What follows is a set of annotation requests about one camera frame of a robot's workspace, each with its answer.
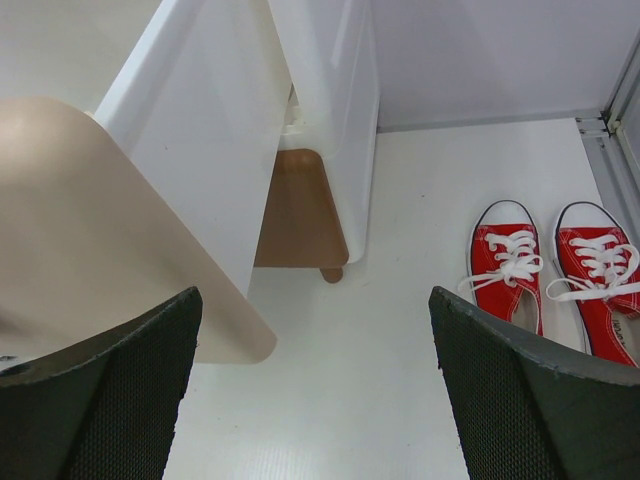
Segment cabinet right brown foot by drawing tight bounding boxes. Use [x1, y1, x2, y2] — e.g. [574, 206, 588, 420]
[320, 268, 344, 284]

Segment red sneaker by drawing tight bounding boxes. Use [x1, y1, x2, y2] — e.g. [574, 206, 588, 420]
[458, 200, 544, 335]
[545, 201, 639, 367]

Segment beige top drawer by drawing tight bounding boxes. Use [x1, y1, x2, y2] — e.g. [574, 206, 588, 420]
[0, 0, 294, 367]

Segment red sneaker left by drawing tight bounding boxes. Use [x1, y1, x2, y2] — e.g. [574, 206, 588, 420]
[458, 200, 544, 335]

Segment white shoe cabinet body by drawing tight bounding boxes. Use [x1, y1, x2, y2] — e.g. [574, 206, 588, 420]
[164, 0, 381, 264]

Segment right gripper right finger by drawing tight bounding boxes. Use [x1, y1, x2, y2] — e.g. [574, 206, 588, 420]
[429, 286, 639, 479]

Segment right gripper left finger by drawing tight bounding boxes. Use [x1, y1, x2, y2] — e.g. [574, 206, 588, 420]
[1, 287, 203, 479]

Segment right aluminium frame post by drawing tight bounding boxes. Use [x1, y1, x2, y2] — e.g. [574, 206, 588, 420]
[575, 43, 639, 219]

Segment brown bottom drawer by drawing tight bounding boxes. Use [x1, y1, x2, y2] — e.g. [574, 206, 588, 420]
[254, 149, 349, 271]

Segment red sneaker right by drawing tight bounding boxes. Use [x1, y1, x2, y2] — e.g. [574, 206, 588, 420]
[545, 201, 639, 367]

